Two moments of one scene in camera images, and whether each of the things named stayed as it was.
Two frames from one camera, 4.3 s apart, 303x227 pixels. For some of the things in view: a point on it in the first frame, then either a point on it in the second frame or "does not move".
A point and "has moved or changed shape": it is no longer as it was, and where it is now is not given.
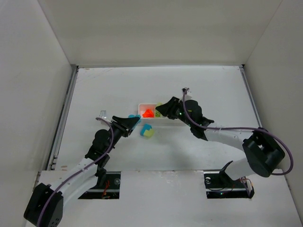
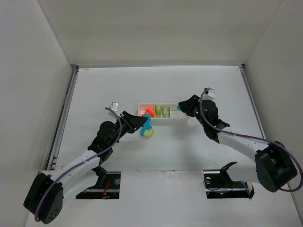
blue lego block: x=132 y=116 has moved or changed shape
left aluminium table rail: x=52 y=158 does not move
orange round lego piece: x=148 y=113 does not move
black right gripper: x=175 y=109 -> x=193 y=105
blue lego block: x=146 y=126 does not move
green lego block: x=149 y=133 does not move
